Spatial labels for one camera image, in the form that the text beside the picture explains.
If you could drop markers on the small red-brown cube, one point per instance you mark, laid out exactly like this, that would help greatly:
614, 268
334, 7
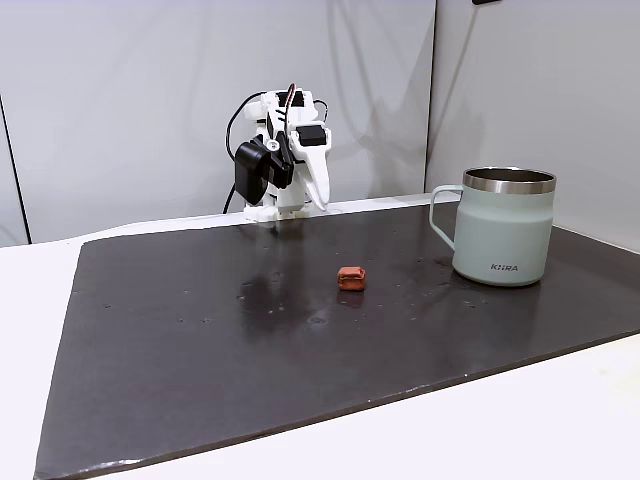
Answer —
351, 279

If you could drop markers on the black table mat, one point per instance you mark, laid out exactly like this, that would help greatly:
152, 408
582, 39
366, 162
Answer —
200, 340

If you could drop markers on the pale green steel mug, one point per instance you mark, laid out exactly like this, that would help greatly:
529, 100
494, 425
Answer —
505, 235

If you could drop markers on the black oval camera box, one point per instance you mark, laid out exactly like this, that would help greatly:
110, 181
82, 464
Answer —
252, 170

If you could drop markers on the black overhead mount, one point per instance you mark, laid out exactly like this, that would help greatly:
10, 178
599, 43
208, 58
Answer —
486, 2

